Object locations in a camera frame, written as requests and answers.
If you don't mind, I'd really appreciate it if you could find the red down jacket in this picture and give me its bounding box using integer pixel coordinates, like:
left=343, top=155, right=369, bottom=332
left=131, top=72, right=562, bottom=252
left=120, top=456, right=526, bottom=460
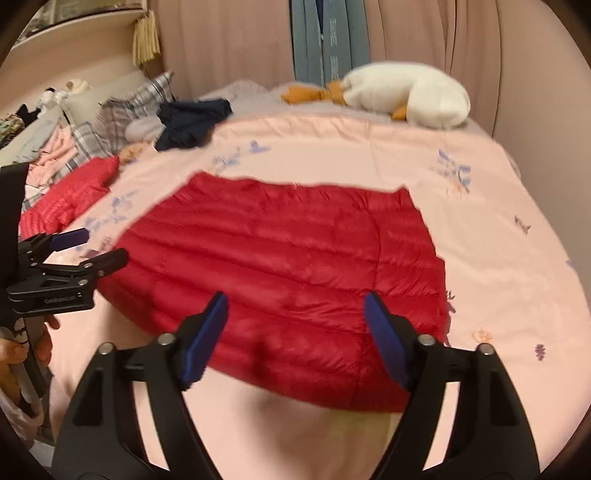
left=98, top=173, right=448, bottom=413
left=19, top=155, right=120, bottom=239

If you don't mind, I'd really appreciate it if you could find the pink clothing pile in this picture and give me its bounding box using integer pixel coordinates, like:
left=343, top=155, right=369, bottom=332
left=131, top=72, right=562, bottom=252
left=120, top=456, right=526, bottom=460
left=26, top=125, right=78, bottom=188

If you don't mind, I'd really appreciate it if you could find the person's left hand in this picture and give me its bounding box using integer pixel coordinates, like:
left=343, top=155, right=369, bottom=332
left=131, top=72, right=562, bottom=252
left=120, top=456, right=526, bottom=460
left=1, top=311, right=60, bottom=411

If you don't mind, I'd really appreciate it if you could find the plaid pillow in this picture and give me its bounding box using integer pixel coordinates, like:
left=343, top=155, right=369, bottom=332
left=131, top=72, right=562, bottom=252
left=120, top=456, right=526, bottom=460
left=62, top=71, right=174, bottom=152

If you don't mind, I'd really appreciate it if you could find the dark navy garment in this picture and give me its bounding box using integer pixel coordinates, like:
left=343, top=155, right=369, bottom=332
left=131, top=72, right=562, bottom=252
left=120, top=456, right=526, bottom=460
left=154, top=98, right=232, bottom=152

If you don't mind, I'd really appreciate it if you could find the yellow curtain tassel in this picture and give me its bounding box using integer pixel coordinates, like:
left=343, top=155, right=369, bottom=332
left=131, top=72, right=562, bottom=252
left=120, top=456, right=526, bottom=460
left=132, top=10, right=161, bottom=67

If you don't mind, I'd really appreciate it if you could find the teal lettered curtain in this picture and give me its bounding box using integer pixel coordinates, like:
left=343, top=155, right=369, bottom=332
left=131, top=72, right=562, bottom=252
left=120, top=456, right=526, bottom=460
left=290, top=0, right=370, bottom=86

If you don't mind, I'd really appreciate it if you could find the white goose plush toy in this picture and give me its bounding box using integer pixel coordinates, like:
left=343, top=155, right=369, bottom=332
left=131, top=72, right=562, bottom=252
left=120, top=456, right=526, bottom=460
left=281, top=61, right=471, bottom=130

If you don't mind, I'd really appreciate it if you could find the white wall shelf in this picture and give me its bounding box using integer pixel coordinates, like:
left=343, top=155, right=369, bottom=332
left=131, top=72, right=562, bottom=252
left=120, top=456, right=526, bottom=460
left=1, top=1, right=147, bottom=113

